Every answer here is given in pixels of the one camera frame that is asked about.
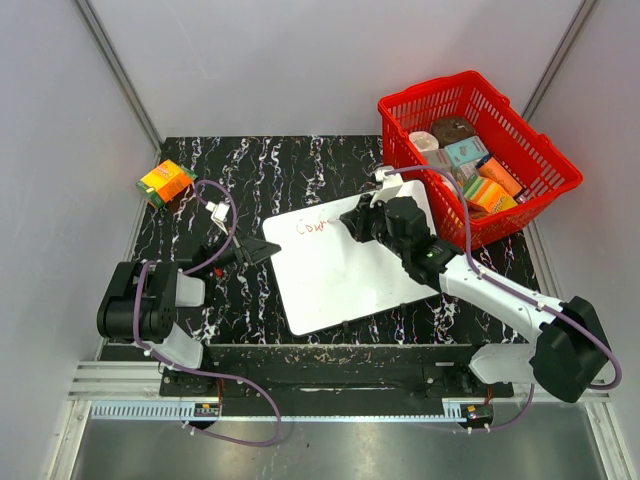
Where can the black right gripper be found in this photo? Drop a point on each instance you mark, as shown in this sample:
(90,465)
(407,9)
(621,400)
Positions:
(357,220)

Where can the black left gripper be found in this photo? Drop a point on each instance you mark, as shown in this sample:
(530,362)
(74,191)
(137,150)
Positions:
(255,249)

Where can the white whiteboard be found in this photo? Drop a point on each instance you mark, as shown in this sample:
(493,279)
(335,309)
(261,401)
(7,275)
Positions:
(325,278)

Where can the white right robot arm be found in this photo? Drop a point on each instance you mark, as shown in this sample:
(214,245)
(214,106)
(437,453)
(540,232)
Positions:
(565,347)

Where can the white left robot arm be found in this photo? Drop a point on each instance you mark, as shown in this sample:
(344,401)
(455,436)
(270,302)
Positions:
(152,319)

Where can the white toilet paper roll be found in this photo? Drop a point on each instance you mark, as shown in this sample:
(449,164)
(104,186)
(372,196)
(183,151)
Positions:
(424,141)

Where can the orange green snack box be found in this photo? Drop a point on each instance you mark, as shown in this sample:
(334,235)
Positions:
(166,181)

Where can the teal cardboard box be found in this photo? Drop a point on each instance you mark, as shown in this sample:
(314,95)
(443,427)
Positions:
(468,150)

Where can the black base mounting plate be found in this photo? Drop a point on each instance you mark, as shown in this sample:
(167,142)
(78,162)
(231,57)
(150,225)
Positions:
(431,371)

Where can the brown round lid jar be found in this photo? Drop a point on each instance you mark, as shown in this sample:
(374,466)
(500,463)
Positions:
(452,129)

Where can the yellow green sponge pack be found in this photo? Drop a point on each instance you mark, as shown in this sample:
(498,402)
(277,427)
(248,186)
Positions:
(487,196)

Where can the orange blue box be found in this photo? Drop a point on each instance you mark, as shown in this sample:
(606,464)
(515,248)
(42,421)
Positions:
(489,167)

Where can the red plastic shopping basket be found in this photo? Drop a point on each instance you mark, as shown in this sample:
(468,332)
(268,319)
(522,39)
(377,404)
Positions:
(529,156)

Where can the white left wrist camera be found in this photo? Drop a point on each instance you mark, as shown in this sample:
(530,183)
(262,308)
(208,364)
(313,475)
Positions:
(218,215)

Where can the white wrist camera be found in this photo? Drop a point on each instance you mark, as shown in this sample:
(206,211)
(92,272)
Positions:
(218,215)
(390,183)

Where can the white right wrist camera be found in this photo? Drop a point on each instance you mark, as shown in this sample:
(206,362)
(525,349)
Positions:
(390,183)

